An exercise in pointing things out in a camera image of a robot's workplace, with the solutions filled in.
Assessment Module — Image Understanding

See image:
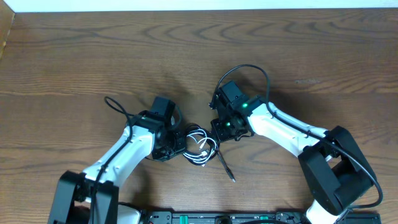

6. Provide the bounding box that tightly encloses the black usb cable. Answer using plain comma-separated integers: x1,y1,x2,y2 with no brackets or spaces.
182,123,236,184

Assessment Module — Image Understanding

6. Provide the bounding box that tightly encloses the white usb cable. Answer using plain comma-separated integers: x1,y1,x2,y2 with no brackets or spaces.
182,128,218,164

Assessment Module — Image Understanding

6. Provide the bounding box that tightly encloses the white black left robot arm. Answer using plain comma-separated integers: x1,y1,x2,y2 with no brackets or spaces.
48,118,186,223

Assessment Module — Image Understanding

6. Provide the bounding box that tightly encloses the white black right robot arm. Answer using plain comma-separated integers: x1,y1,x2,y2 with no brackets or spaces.
209,94,380,223

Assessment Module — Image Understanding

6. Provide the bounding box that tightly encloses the brown wooden side panel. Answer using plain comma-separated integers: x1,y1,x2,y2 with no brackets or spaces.
0,0,16,58

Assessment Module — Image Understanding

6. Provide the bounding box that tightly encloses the black right camera cable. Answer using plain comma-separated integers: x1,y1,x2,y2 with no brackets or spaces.
208,63,384,210

